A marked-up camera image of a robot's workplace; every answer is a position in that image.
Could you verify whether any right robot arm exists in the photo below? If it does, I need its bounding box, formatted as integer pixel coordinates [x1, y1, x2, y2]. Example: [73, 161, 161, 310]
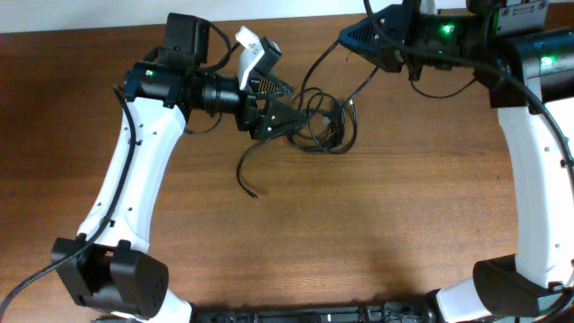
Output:
[338, 1, 573, 322]

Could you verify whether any thin black usb cable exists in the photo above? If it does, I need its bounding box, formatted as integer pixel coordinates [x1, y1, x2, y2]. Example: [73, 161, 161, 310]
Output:
[236, 111, 333, 199]

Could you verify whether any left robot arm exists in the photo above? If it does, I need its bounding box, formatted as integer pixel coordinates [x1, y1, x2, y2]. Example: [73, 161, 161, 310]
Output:
[51, 61, 300, 322]

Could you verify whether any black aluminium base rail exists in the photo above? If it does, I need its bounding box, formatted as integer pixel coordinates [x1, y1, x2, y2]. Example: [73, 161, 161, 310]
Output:
[91, 301, 436, 323]

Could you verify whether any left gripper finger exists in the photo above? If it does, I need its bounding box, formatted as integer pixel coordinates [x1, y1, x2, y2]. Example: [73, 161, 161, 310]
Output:
[250, 74, 293, 99]
[257, 100, 308, 139]

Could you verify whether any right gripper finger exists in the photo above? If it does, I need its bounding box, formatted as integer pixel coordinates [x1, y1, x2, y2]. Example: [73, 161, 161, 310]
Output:
[339, 4, 411, 42]
[339, 34, 404, 73]

